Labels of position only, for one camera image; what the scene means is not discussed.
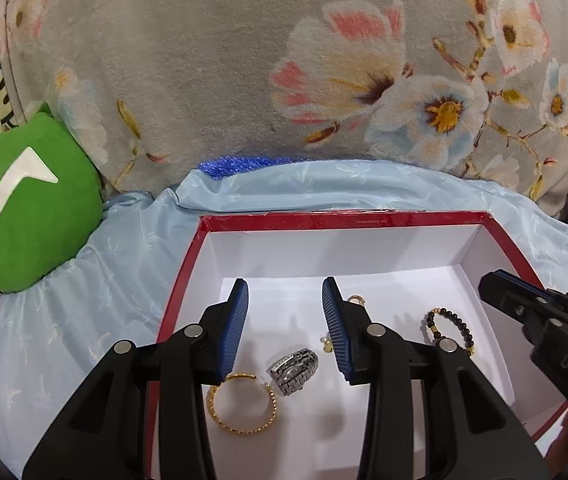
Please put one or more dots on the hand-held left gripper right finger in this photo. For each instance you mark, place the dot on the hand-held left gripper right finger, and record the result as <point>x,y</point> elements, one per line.
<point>336,330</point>

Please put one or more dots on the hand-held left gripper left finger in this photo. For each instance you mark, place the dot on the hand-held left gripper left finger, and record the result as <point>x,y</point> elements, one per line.
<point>231,330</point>

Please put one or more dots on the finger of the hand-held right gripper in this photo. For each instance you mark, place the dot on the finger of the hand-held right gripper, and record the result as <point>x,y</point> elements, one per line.
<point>506,295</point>

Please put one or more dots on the grey floral blanket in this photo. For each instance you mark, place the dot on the grey floral blanket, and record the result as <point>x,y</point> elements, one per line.
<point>214,60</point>

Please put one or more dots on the gold bangle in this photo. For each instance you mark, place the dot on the gold bangle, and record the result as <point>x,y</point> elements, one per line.
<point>212,410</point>

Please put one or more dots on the silver metal watch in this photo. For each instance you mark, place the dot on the silver metal watch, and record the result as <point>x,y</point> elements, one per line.
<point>294,367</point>

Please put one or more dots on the blue shiny cloth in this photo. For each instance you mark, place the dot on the blue shiny cloth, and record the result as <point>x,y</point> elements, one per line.
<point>234,166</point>

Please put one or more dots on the green round cushion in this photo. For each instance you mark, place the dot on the green round cushion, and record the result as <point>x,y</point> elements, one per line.
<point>39,220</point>

